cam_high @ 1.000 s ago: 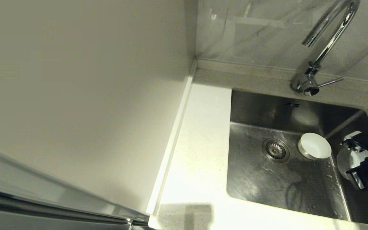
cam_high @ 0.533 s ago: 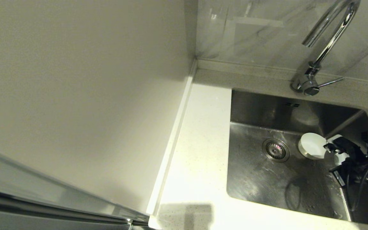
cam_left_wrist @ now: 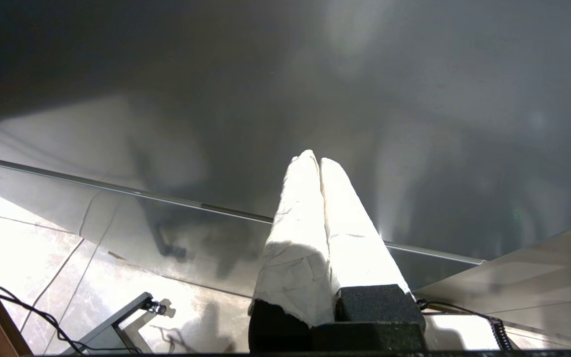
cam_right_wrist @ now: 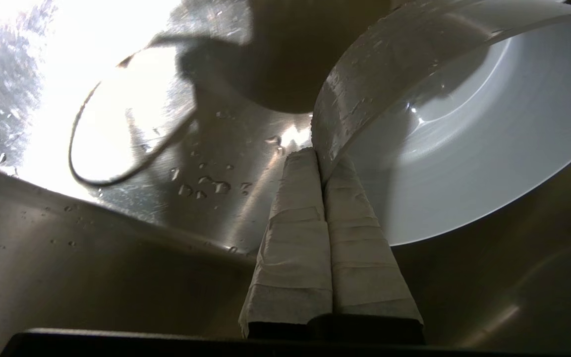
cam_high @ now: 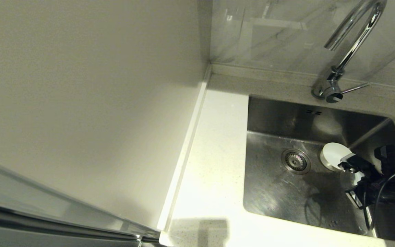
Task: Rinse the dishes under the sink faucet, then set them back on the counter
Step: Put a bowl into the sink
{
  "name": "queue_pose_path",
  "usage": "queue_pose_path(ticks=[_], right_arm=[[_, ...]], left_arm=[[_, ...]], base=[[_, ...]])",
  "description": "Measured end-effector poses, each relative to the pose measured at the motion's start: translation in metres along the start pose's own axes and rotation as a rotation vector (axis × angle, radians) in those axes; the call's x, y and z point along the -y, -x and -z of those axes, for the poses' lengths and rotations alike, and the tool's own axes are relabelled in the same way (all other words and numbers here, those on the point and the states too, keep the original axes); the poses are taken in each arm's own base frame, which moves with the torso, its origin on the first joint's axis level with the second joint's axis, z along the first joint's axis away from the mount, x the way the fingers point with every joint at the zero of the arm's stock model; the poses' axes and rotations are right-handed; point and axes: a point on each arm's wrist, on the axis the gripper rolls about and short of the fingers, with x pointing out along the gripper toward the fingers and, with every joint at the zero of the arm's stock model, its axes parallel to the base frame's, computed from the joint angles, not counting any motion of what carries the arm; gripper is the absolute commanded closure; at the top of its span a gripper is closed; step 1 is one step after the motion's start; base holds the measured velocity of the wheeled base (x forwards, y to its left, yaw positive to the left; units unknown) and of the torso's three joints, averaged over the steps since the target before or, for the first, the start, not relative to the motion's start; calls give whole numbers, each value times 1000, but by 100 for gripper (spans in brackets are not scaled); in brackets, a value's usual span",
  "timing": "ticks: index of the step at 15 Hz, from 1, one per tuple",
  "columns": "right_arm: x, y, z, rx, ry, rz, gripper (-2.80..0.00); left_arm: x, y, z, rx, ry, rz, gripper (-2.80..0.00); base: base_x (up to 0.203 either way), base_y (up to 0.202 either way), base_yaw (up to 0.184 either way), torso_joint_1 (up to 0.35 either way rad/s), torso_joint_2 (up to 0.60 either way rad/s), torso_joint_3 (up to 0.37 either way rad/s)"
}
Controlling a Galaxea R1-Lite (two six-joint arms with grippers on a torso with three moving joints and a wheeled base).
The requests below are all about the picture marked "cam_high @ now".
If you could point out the glossy grey appliance door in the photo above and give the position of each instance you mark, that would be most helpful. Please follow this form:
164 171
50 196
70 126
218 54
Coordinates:
12 192

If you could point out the chrome gooseneck faucet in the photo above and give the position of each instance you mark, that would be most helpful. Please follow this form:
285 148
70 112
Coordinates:
331 87

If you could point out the stainless steel sink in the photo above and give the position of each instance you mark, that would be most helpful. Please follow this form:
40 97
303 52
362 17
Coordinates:
273 192

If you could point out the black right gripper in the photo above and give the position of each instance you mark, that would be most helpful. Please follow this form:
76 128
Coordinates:
370 187

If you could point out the white bowl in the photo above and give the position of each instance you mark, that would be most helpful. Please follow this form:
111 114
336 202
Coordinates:
331 154

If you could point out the white cabinet side panel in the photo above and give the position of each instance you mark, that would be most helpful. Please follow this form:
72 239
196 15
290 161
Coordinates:
81 85

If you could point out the round metal drain strainer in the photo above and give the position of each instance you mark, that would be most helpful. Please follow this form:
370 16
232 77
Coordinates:
296 161

